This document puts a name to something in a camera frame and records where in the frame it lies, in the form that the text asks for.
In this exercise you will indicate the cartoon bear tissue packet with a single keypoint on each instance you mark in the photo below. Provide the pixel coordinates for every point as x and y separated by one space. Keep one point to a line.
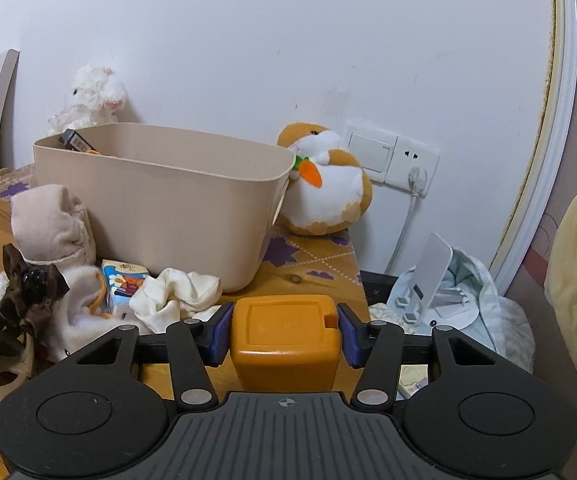
123 280

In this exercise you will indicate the cream fabric scrunchie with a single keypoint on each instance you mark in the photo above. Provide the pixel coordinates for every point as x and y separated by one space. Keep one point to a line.
178 295

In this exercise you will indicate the dark brown hair bow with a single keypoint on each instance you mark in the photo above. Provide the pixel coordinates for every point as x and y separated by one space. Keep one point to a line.
31 285

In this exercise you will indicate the beige cloth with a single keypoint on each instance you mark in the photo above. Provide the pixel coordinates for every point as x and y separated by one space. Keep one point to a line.
48 225

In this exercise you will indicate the white wall socket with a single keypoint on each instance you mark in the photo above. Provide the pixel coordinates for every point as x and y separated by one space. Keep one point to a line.
418 152

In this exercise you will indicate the white lamb plush toy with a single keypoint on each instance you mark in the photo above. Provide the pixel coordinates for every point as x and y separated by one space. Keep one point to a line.
93 97

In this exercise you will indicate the orange white hamster plush toy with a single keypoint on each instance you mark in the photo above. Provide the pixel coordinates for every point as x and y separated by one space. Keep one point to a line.
333 185

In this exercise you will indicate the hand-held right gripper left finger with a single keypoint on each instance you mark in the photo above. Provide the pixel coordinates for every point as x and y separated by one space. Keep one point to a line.
218 335

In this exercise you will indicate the beige hair claw clip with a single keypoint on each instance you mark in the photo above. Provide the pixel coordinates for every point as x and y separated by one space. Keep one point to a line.
8 375

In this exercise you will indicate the white remote control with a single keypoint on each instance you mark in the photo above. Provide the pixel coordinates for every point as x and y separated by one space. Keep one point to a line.
413 380

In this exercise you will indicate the white door frame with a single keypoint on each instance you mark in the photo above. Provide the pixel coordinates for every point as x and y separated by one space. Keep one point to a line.
553 110

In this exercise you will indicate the orange plastic box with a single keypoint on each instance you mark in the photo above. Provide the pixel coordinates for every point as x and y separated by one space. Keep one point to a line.
288 340

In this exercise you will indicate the beige plastic basket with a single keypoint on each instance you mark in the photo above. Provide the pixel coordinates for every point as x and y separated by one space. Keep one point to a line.
168 210

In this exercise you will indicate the light blue striped cloth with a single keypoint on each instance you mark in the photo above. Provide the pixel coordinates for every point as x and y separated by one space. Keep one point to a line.
498 310

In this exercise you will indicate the black box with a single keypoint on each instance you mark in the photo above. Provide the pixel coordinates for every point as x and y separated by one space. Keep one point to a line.
73 140

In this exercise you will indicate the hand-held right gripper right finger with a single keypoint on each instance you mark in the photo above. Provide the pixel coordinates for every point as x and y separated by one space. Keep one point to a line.
351 335

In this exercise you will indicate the small white plush toy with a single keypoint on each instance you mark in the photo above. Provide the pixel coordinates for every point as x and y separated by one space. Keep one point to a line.
78 305

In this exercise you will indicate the white phone stand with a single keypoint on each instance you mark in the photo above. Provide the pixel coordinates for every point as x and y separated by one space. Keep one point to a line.
433 275

